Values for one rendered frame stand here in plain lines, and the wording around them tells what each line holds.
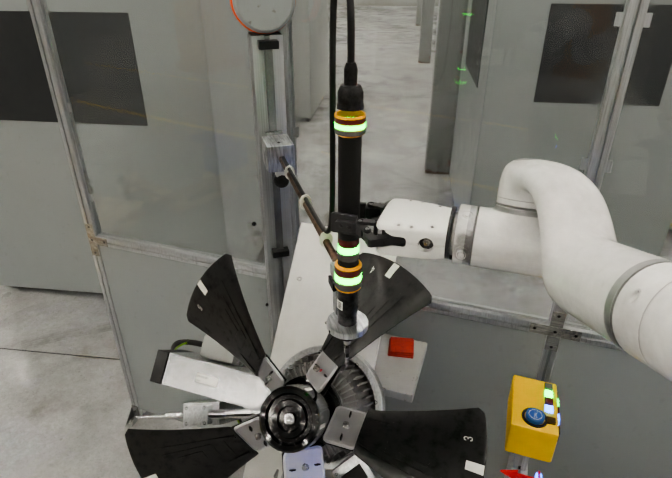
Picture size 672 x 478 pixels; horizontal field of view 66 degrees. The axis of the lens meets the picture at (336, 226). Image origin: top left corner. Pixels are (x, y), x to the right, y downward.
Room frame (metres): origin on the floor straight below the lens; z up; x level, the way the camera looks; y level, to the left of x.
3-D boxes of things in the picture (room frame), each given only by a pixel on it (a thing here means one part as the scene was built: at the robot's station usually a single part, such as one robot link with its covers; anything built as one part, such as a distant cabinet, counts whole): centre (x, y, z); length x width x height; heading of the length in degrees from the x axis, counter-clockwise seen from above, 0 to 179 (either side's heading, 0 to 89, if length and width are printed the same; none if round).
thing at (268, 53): (1.34, 0.17, 1.48); 0.05 x 0.03 x 0.62; 106
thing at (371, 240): (0.63, -0.08, 1.63); 0.08 x 0.06 x 0.01; 131
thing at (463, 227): (0.64, -0.18, 1.63); 0.09 x 0.03 x 0.08; 161
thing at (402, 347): (1.27, -0.21, 0.87); 0.08 x 0.08 x 0.02; 80
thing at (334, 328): (0.70, -0.02, 1.47); 0.09 x 0.07 x 0.10; 16
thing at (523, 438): (0.85, -0.46, 1.02); 0.16 x 0.10 x 0.11; 161
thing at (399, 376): (1.25, -0.09, 0.85); 0.36 x 0.24 x 0.03; 71
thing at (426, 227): (0.66, -0.12, 1.63); 0.11 x 0.10 x 0.07; 71
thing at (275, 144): (1.29, 0.15, 1.52); 0.10 x 0.07 x 0.09; 16
